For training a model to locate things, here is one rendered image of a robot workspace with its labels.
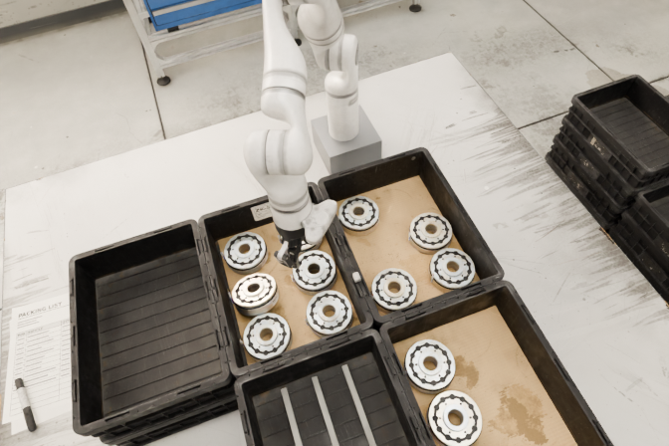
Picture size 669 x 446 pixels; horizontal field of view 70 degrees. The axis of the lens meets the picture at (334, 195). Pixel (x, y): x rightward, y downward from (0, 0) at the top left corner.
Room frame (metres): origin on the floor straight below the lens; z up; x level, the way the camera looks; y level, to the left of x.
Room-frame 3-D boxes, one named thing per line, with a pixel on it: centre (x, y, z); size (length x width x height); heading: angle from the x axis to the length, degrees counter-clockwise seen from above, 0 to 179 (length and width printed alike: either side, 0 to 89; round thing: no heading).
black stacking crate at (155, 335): (0.42, 0.43, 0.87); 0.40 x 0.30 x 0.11; 15
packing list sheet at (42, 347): (0.44, 0.75, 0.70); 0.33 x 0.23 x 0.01; 17
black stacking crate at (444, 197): (0.58, -0.15, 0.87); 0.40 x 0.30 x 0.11; 15
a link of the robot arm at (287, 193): (0.49, 0.09, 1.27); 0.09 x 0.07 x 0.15; 81
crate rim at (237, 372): (0.50, 0.14, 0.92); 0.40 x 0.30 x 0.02; 15
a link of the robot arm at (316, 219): (0.48, 0.06, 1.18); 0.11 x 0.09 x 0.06; 60
